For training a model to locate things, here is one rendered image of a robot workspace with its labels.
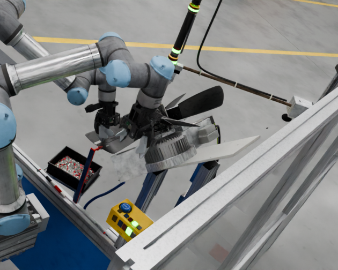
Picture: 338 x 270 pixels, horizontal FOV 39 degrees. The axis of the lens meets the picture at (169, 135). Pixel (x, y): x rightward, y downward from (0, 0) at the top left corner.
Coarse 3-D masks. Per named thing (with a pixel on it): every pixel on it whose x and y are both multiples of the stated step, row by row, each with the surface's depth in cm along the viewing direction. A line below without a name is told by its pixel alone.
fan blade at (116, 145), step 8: (112, 128) 220; (120, 128) 220; (88, 136) 215; (96, 136) 215; (112, 136) 214; (128, 136) 217; (96, 144) 209; (104, 144) 209; (112, 144) 210; (120, 144) 211; (128, 144) 212; (112, 152) 204
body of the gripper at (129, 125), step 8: (136, 104) 144; (136, 112) 144; (144, 112) 145; (128, 120) 147; (136, 120) 147; (144, 120) 150; (152, 120) 151; (128, 128) 150; (136, 128) 146; (144, 128) 148; (136, 136) 147
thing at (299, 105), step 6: (294, 96) 211; (294, 102) 209; (300, 102) 209; (306, 102) 211; (312, 102) 212; (288, 108) 213; (294, 108) 208; (300, 108) 208; (306, 108) 208; (288, 114) 211; (294, 114) 210; (300, 114) 210
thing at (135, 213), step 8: (128, 200) 197; (112, 208) 191; (136, 208) 196; (112, 216) 192; (120, 216) 190; (136, 216) 192; (144, 216) 194; (112, 224) 194; (128, 224) 188; (144, 224) 190; (120, 232) 192; (136, 232) 187; (128, 240) 191
